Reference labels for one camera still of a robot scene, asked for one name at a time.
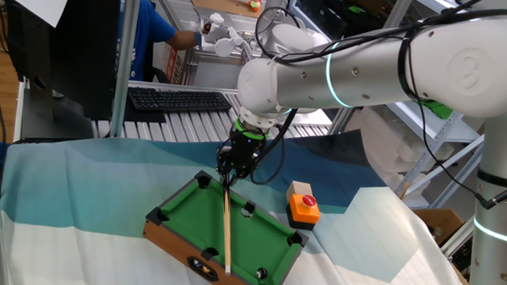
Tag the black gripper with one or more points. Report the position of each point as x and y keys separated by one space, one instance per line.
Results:
x=242 y=152

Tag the wooden pool cue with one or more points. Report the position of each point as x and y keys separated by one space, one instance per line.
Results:
x=227 y=234

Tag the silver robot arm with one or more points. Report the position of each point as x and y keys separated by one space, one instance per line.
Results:
x=366 y=74

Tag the bare person forearm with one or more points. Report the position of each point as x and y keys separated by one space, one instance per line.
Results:
x=183 y=39

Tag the grey background robot arm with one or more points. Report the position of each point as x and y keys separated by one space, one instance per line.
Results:
x=295 y=38

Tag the mini green pool table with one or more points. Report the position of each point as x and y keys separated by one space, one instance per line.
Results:
x=200 y=217

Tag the blue pool ball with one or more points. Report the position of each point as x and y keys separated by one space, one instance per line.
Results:
x=196 y=263

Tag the orange pool ball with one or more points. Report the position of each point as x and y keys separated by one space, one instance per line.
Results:
x=207 y=269

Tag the black pool ball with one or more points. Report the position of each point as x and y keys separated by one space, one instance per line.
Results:
x=261 y=273

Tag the blue gloved hand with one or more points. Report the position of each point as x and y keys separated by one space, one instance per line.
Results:
x=198 y=40

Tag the plain wooden block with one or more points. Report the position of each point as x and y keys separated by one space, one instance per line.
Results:
x=298 y=188

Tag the orange emergency button box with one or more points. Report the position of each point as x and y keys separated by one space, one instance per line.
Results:
x=302 y=212

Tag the black keyboard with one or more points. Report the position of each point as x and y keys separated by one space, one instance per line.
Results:
x=174 y=101

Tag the black desk mat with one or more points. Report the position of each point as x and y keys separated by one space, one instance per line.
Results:
x=144 y=115

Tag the black office chair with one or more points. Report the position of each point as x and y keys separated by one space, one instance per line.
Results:
x=156 y=75

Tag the red white sign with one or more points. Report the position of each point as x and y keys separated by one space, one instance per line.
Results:
x=171 y=63

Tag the white handheld device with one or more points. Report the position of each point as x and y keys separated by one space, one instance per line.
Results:
x=225 y=46

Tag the blue white tablecloth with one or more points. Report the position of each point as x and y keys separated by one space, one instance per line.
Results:
x=87 y=187

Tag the person in blue shirt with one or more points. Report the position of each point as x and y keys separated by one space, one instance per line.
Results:
x=153 y=33

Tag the small orange toy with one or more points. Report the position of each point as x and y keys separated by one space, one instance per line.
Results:
x=254 y=6

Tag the brown wooden board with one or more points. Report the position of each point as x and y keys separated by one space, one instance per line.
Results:
x=216 y=1

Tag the black computer monitor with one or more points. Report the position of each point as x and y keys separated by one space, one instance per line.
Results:
x=83 y=47

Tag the brown cardboard box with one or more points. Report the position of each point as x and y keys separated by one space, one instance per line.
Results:
x=441 y=221

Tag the green object on shelf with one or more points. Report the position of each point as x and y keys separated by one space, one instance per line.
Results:
x=440 y=110

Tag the white metal shelf rack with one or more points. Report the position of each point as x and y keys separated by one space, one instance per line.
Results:
x=448 y=130

